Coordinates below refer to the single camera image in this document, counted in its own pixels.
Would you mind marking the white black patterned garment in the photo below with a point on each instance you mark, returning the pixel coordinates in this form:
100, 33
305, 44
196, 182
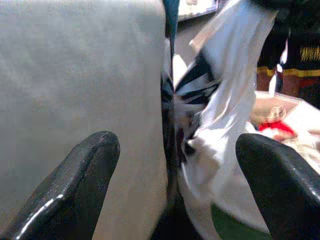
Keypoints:
220, 112

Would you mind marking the red small object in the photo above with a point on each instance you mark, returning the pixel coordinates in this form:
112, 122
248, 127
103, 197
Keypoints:
275, 126

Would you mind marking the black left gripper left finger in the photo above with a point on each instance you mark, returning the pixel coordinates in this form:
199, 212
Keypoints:
62, 190

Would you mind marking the grey cloth garment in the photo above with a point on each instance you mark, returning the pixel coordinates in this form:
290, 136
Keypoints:
82, 75

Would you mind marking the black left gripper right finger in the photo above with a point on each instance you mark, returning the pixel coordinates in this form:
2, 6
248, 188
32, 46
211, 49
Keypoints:
282, 190

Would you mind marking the black jacket with yellow stripe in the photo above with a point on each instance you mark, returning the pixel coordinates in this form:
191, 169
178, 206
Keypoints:
292, 50

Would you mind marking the green cloth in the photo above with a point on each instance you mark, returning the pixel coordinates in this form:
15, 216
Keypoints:
232, 227

